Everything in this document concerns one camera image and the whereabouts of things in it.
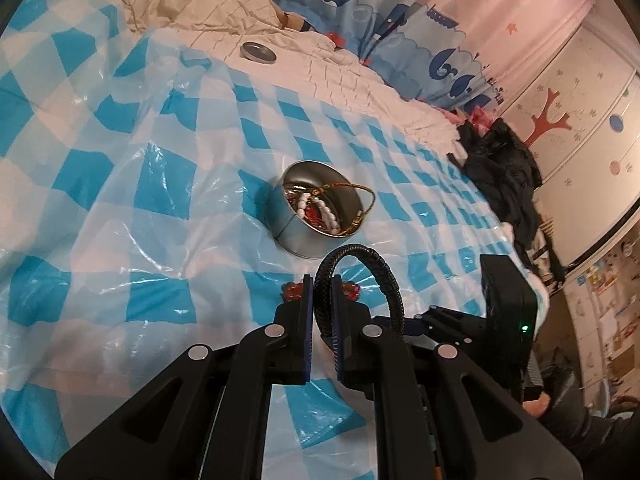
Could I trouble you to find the white grid pattern duvet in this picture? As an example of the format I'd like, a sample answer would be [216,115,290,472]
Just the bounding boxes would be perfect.
[168,28,463,155]

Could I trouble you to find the red string bracelet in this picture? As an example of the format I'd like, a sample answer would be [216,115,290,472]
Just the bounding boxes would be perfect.
[284,186,336,231]

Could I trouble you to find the white wardrobe with tree decal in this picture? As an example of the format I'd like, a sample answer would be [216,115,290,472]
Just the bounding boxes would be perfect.
[502,27,639,266]

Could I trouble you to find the person right hand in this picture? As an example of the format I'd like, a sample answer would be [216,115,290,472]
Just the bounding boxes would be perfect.
[522,392,551,419]

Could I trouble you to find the round silver metal tin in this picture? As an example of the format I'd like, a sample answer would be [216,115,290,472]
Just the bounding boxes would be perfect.
[266,160,376,259]

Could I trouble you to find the blue whale pattern curtain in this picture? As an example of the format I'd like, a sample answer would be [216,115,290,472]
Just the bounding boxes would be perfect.
[272,0,502,113]

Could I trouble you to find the amber bead bracelet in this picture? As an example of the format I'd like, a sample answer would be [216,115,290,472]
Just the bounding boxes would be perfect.
[280,280,362,306]

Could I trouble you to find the blue white checkered plastic sheet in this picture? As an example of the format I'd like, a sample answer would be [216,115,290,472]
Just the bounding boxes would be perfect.
[1,0,514,471]

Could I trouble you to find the pink star curtain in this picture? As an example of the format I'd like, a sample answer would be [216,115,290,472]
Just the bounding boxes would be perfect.
[420,0,596,110]

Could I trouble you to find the black clothes pile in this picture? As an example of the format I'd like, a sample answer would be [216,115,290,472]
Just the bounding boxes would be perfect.
[448,118,565,290]

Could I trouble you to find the silver tin lid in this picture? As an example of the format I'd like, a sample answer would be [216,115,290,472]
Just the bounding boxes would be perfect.
[240,41,278,65]

